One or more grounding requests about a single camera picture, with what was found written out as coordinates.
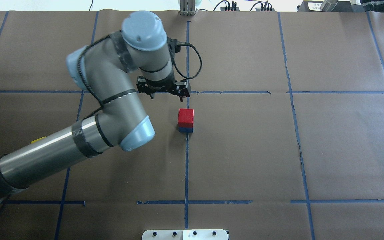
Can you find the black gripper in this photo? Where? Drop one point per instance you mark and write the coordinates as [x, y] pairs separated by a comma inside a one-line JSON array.
[[159, 86]]

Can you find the red cube block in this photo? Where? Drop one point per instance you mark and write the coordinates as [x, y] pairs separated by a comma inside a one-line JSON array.
[[185, 118]]

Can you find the blue cube block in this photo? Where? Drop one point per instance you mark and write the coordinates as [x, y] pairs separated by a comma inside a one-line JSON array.
[[186, 129]]

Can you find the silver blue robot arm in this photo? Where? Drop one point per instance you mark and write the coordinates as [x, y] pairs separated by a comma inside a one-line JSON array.
[[138, 58]]

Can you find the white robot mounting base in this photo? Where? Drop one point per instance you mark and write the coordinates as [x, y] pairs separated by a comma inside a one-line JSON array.
[[186, 234]]

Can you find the black box on desk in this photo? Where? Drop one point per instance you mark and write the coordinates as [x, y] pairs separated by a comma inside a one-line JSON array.
[[342, 6]]

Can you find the silver metal cup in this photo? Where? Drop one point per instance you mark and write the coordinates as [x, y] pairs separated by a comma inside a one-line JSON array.
[[328, 5]]

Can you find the aluminium frame post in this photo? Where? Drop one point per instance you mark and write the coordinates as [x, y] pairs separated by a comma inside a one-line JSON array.
[[187, 7]]

